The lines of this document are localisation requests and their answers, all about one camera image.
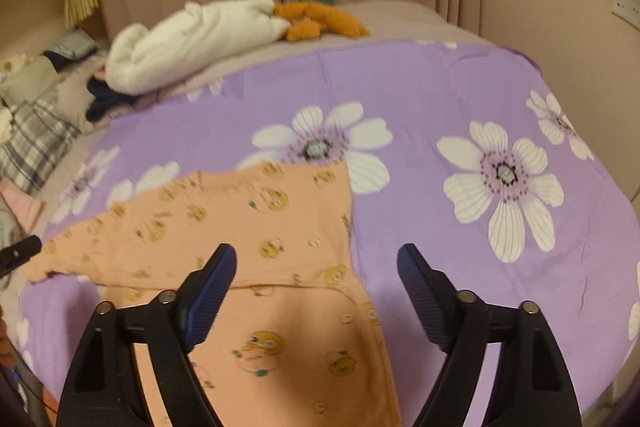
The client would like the white plush blanket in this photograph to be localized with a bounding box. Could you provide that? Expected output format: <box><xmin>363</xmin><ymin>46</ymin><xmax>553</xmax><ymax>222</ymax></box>
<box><xmin>106</xmin><ymin>0</ymin><xmax>291</xmax><ymax>96</ymax></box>

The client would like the grey quilted pillow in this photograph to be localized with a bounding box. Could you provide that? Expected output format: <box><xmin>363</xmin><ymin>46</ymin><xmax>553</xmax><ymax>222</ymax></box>
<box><xmin>0</xmin><ymin>54</ymin><xmax>96</xmax><ymax>132</ymax></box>

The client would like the orange plush toy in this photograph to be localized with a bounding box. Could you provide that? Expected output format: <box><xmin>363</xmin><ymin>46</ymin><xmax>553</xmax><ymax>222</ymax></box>
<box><xmin>272</xmin><ymin>0</ymin><xmax>371</xmax><ymax>42</ymax></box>

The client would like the plaid cloth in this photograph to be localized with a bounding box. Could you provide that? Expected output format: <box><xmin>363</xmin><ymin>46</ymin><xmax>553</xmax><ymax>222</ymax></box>
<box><xmin>0</xmin><ymin>99</ymin><xmax>81</xmax><ymax>195</ymax></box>

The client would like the white wall socket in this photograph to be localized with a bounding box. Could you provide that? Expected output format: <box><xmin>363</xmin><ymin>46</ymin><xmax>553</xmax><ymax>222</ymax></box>
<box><xmin>612</xmin><ymin>0</ymin><xmax>640</xmax><ymax>30</ymax></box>

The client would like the blue checked folded cloth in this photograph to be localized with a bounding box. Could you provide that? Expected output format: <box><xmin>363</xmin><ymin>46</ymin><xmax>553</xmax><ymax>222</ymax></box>
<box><xmin>42</xmin><ymin>29</ymin><xmax>98</xmax><ymax>60</ymax></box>

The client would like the pink cloth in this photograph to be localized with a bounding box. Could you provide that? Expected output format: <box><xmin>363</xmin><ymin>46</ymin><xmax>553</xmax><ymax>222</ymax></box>
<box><xmin>0</xmin><ymin>179</ymin><xmax>47</xmax><ymax>233</ymax></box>

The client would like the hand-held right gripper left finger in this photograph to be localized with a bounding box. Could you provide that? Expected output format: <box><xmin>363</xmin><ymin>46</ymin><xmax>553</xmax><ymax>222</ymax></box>
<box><xmin>55</xmin><ymin>243</ymin><xmax>238</xmax><ymax>427</ymax></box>

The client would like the dark navy cloth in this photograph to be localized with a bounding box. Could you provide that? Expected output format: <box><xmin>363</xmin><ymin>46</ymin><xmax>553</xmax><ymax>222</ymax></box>
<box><xmin>85</xmin><ymin>77</ymin><xmax>141</xmax><ymax>122</ymax></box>

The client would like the purple floral blanket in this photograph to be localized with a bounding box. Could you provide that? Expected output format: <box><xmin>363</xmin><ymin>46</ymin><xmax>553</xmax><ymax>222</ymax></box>
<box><xmin>15</xmin><ymin>38</ymin><xmax>640</xmax><ymax>408</ymax></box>

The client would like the orange printed baby garment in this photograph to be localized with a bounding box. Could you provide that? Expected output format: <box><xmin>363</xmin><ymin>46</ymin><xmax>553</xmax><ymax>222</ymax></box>
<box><xmin>22</xmin><ymin>159</ymin><xmax>403</xmax><ymax>427</ymax></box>

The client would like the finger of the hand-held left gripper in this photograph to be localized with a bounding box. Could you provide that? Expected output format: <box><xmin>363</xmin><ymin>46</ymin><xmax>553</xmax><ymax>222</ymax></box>
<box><xmin>0</xmin><ymin>236</ymin><xmax>43</xmax><ymax>278</ymax></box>

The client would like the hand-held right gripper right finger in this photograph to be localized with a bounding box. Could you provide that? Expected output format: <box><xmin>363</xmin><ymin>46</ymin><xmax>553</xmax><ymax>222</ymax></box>
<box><xmin>396</xmin><ymin>243</ymin><xmax>583</xmax><ymax>427</ymax></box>

